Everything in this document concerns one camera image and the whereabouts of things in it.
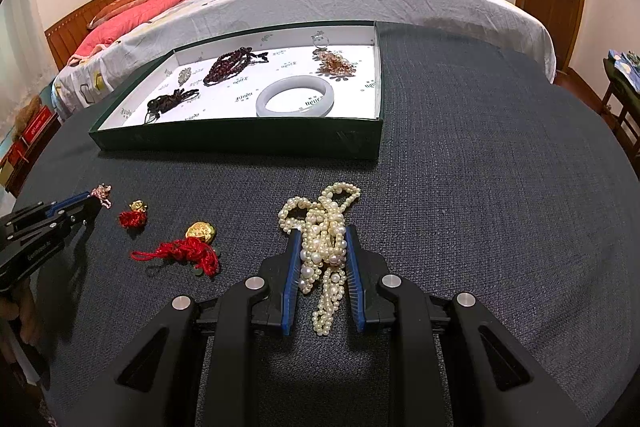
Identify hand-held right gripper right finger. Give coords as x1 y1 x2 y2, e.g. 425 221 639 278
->
345 227 592 427

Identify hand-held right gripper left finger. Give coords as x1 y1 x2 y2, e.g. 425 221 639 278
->
50 229 306 427

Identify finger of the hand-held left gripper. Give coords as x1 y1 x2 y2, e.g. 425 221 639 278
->
46 198 104 234
0 191 94 234

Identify pink flower jewelry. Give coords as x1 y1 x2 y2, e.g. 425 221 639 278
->
90 183 114 209

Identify pearl necklace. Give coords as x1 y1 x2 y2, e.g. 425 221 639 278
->
277 181 362 337

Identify green box with white lining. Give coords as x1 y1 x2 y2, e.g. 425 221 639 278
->
89 20 385 162

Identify dark pendant with braided cord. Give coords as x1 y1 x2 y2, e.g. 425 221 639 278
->
146 88 201 126

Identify white jade bangle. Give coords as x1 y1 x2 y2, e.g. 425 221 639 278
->
255 76 336 118

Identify person's left hand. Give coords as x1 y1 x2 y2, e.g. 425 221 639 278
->
0 284 39 364

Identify small gold pendant red tassel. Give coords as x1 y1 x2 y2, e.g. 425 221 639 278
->
118 200 150 231

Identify red boxes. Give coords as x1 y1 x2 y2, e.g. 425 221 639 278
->
0 107 57 178

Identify brown teddy bear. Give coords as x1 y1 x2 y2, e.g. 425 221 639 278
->
12 96 42 140

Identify dark grey table cloth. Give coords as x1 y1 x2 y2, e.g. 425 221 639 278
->
10 22 640 427

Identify wooden headboard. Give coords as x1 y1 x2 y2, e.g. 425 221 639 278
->
45 0 181 58

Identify orange patterned pillow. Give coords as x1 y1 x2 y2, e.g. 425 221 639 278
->
87 0 152 30

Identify pink pillow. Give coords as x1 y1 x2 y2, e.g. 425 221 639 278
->
69 0 201 62

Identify bed with patterned sheet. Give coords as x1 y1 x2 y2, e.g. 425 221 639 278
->
52 0 557 124

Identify wooden chair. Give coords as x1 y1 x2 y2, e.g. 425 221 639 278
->
597 52 640 158

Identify clothes pile on chair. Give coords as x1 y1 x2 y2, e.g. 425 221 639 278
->
602 49 640 108

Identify large gold pendant red cord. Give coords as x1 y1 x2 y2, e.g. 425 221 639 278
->
131 221 222 278

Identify dark red bead bracelet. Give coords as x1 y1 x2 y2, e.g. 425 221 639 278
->
202 48 271 86

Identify silver ring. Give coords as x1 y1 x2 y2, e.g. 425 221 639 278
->
310 29 334 52

